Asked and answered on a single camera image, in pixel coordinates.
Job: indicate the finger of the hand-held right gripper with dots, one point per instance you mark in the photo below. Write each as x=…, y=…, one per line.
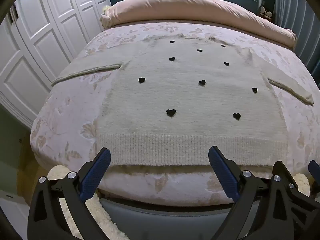
x=314, y=168

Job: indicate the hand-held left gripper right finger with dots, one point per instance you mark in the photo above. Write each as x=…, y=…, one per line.
x=222, y=173

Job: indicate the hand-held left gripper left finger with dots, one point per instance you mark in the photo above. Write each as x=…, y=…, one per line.
x=96, y=173

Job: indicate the cream sweater with black hearts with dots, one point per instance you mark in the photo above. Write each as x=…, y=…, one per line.
x=175, y=95

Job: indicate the cream fleece rug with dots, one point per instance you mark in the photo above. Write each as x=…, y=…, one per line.
x=105, y=220

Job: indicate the bed with floral sheet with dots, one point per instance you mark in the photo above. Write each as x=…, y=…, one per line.
x=75, y=120

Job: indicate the grey bed footboard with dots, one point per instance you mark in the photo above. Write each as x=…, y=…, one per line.
x=162, y=217

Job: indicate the blue-grey curtain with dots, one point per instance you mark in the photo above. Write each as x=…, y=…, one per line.
x=295, y=10

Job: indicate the dark bedside objects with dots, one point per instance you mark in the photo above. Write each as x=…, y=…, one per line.
x=265, y=11

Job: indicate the pink duvet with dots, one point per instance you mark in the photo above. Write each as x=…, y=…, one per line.
x=187, y=7

